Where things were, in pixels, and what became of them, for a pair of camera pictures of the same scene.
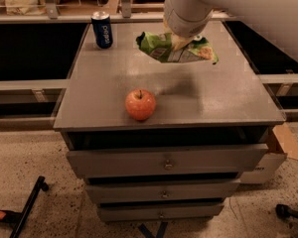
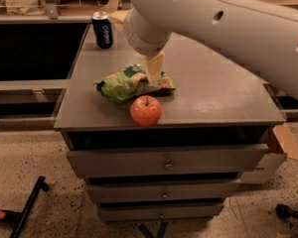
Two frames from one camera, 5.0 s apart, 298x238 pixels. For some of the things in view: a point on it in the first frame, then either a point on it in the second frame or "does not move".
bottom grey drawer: x=159 y=212 does not move
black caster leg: x=284 y=211 does not move
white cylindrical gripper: x=185 y=24 → x=148 y=46
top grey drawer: x=165 y=162 does not move
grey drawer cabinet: x=184 y=163 does not move
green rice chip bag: x=160 y=48 → x=124 y=85
